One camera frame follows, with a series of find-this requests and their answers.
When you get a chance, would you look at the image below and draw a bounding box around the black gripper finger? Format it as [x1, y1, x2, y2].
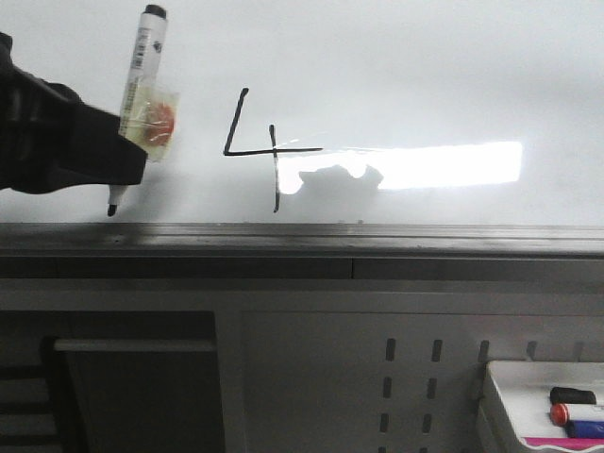
[1, 82, 146, 194]

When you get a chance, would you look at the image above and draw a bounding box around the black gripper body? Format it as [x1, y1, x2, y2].
[1, 33, 46, 137]

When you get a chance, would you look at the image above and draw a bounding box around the white black whiteboard marker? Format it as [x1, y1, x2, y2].
[106, 3, 181, 218]

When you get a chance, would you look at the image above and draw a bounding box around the grey slatted chair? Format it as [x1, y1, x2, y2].
[1, 311, 225, 452]

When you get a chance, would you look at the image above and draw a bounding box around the white plastic marker tray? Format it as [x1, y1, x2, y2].
[476, 361, 603, 452]

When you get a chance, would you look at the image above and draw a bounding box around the black marker in tray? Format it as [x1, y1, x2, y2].
[549, 386, 597, 405]

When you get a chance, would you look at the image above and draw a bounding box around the red capped marker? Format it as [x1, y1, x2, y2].
[549, 403, 604, 427]

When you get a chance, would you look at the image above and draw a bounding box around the blue capped marker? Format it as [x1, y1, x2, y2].
[565, 420, 604, 439]

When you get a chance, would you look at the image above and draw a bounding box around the pink marker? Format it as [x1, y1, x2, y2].
[523, 437, 603, 451]

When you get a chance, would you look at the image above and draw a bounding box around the white whiteboard with aluminium frame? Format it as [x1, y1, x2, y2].
[1, 1, 603, 256]

